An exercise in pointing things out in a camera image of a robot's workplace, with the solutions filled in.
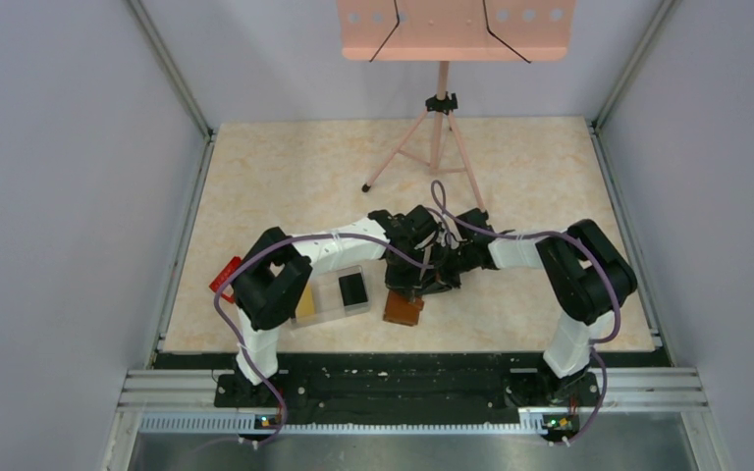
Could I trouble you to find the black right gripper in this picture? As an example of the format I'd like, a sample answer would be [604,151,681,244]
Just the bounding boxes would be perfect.
[414,241,476,297]

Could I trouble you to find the brown leather card holder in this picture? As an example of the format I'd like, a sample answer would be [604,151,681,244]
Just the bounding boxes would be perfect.
[382,290,425,327]

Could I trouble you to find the clear acrylic card box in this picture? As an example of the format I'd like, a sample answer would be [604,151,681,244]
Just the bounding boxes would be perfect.
[288,265,371,329]

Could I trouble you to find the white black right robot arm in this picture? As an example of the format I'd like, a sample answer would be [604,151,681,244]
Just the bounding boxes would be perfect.
[444,209,638,404]

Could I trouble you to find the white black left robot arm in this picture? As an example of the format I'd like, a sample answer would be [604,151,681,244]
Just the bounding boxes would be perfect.
[213,206,443,406]

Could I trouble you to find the black credit card stack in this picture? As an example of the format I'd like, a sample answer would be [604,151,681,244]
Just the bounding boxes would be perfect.
[338,273,369,310]

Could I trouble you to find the yellow credit card stack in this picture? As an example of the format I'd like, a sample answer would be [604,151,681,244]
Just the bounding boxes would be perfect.
[295,286,316,322]

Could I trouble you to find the red plastic block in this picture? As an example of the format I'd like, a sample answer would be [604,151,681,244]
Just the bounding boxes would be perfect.
[208,256,242,293]

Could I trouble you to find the pink tripod music stand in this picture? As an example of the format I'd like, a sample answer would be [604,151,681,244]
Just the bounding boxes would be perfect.
[336,0,577,210]

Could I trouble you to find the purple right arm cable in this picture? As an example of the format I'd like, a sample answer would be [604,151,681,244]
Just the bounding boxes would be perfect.
[430,181,624,445]

